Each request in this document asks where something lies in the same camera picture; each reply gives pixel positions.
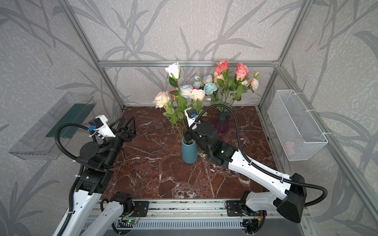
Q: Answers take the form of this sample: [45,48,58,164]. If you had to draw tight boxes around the teal ceramic cylinder vase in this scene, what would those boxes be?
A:
[182,139,198,164]

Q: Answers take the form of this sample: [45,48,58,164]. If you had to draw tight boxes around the peach cream rose stem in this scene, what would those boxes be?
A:
[154,91,184,139]

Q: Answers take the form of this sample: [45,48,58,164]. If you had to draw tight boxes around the purple blue glass vase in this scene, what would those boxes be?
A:
[214,102,232,134]

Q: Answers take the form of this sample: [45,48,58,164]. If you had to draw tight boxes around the magenta rosebud stem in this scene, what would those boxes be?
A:
[169,88,180,100]

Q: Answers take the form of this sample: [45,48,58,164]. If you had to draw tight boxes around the blue white rose stem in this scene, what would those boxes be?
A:
[203,75,213,84]

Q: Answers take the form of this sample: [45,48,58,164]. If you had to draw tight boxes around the pink rose flower stem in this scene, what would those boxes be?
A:
[229,64,249,105]

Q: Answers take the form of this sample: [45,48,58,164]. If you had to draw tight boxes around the dark pink rose stem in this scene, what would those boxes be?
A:
[215,60,230,103]

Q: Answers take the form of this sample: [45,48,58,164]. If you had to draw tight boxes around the pale pink peony flower stem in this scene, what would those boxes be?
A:
[241,72,260,92]

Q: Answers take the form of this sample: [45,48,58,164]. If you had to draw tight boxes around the cream white rose stem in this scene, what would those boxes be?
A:
[189,89,206,112]

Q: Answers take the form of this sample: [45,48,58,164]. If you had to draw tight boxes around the light blue white rose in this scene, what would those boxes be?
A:
[180,85,193,99]

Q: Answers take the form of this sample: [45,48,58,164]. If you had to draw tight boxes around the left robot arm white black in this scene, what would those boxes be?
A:
[54,115,136,236]

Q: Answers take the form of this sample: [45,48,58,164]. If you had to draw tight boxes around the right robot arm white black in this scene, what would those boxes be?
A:
[184,118,328,223]

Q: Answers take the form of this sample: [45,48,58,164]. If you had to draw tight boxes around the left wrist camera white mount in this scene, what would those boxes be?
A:
[89,115,116,139]

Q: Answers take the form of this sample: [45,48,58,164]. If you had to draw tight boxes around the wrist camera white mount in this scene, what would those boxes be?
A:
[184,108,198,130]
[89,115,116,139]

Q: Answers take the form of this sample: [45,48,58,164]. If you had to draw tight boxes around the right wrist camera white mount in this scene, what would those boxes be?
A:
[184,108,198,130]

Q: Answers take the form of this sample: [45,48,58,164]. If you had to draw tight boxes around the horizontal aluminium frame bar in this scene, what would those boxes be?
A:
[98,60,279,67]

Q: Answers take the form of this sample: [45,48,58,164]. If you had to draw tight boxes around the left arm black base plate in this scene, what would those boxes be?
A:
[130,201,150,218]

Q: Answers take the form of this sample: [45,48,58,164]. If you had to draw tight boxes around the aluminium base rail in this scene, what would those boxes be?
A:
[60,198,311,220]

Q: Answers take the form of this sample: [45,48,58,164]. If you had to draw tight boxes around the clear plastic wall shelf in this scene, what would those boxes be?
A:
[8,92,96,160]

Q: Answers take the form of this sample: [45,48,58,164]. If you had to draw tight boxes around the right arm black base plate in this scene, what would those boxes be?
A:
[224,200,246,217]

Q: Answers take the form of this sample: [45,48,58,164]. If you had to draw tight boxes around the white wire mesh basket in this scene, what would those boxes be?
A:
[268,89,328,161]

